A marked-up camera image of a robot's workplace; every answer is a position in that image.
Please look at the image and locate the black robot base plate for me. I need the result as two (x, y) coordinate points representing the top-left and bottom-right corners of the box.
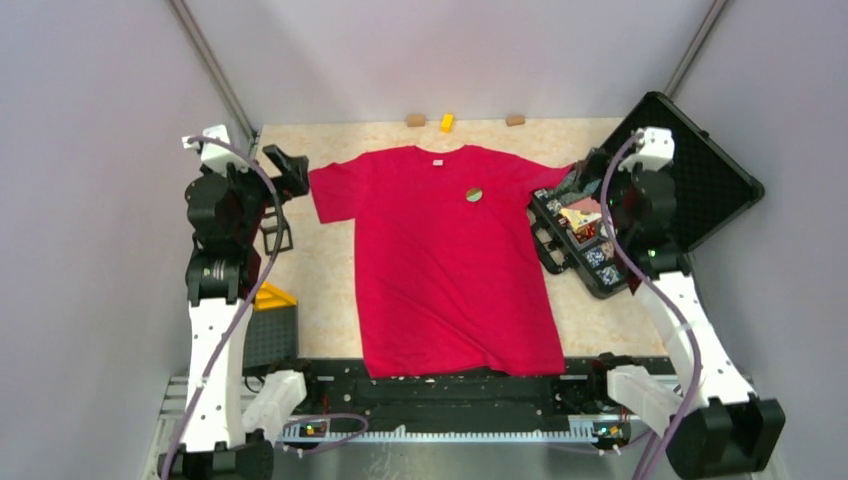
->
(293, 357), (637, 437)

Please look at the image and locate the black case with chips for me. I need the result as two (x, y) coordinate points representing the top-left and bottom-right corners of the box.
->
(529, 92), (765, 299)

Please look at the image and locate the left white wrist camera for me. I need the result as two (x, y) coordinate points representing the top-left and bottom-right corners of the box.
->
(181, 124), (251, 177)

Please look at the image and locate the yellow small block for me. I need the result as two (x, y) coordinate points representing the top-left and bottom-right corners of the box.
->
(439, 113), (455, 133)

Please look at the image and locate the dark grey studded baseplate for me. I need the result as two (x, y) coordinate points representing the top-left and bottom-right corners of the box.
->
(243, 306), (299, 375)

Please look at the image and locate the white round pin brooch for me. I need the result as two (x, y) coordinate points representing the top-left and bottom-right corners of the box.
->
(465, 187), (483, 203)

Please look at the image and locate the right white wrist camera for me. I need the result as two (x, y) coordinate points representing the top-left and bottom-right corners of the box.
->
(617, 126), (675, 172)

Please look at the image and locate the yellow wedge block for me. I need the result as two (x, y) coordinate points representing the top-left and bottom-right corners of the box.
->
(254, 282), (298, 311)

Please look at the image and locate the right tan wooden block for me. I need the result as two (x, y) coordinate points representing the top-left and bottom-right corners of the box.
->
(505, 115), (526, 127)

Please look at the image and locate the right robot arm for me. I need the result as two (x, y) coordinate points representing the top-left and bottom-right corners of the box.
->
(575, 150), (786, 479)

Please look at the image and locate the red t-shirt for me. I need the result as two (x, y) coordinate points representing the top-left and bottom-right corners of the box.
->
(309, 145), (570, 378)

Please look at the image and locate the left tan wooden block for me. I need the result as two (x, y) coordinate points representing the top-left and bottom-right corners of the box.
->
(405, 113), (427, 128)

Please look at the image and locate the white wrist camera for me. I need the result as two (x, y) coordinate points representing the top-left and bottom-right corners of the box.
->
(617, 126), (675, 172)
(181, 124), (251, 177)

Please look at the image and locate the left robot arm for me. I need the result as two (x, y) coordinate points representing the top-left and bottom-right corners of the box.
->
(157, 137), (321, 479)

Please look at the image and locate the tan wooden block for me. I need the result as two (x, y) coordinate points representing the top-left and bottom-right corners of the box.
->
(505, 115), (526, 127)
(405, 113), (427, 128)

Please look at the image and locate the small black framed box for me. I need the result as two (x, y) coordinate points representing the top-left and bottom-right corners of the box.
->
(259, 206), (294, 256)

